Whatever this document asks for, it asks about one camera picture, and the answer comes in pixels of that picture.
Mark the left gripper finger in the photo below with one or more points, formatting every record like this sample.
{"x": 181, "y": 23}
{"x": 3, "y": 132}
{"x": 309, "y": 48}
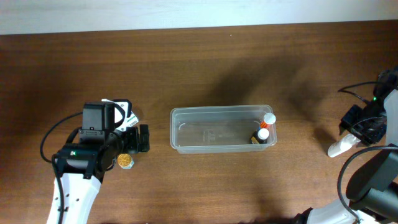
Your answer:
{"x": 144, "y": 147}
{"x": 144, "y": 133}

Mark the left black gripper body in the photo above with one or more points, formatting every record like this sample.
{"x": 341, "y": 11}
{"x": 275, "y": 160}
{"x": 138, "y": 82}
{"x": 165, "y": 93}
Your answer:
{"x": 134, "y": 140}

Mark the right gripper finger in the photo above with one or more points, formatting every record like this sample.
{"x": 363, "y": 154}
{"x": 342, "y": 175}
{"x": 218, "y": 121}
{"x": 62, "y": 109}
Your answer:
{"x": 353, "y": 115}
{"x": 346, "y": 126}

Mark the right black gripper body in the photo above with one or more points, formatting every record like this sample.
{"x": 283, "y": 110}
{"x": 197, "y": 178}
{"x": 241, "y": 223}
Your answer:
{"x": 352, "y": 118}

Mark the orange tube white cap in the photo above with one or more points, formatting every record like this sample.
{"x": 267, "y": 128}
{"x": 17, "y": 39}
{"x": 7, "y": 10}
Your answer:
{"x": 268, "y": 120}

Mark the dark bottle white cap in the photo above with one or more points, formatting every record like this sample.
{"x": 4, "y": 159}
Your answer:
{"x": 260, "y": 136}

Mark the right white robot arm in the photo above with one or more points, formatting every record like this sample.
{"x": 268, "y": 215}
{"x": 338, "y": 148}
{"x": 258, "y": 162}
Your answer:
{"x": 371, "y": 193}

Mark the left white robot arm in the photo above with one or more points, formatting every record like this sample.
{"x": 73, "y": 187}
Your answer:
{"x": 109, "y": 136}

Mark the clear plastic container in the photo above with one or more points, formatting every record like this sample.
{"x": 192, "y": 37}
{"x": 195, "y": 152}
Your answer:
{"x": 218, "y": 129}

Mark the white Panadol box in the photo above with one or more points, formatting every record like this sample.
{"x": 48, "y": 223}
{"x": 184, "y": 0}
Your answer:
{"x": 131, "y": 120}

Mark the gold lid balm jar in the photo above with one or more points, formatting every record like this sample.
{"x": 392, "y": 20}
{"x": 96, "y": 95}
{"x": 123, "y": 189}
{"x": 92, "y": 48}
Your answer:
{"x": 125, "y": 161}

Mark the white spray bottle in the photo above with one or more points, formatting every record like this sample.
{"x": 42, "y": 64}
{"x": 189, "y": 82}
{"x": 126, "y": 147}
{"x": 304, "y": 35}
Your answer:
{"x": 343, "y": 145}

